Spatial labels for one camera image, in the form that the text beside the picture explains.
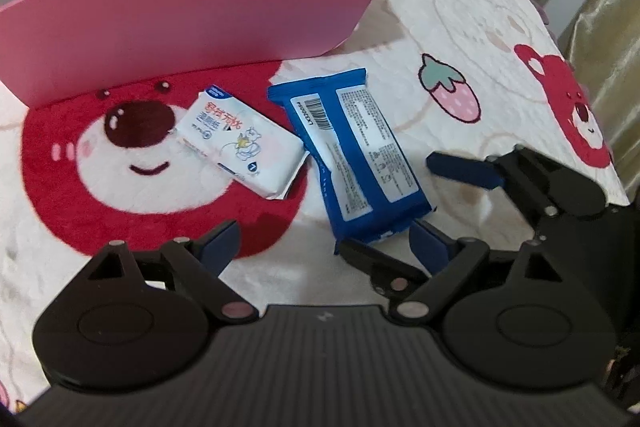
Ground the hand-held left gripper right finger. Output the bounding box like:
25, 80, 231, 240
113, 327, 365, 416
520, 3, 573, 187
389, 219, 553, 323

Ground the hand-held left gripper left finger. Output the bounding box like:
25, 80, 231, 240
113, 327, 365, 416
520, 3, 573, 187
84, 219, 257, 324

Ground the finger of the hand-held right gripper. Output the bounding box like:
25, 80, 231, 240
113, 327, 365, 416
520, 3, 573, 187
339, 236, 435, 296
426, 146, 557, 218

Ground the blue wet wipes packet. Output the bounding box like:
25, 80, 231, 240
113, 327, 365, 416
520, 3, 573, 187
267, 67, 437, 256

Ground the pink cardboard box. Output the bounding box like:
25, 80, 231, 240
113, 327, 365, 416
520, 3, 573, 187
0, 0, 397, 108

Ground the white tissue packet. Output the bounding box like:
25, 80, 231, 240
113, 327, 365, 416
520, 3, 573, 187
174, 84, 309, 200

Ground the beige curtain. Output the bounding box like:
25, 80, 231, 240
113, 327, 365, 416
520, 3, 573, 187
556, 0, 640, 208

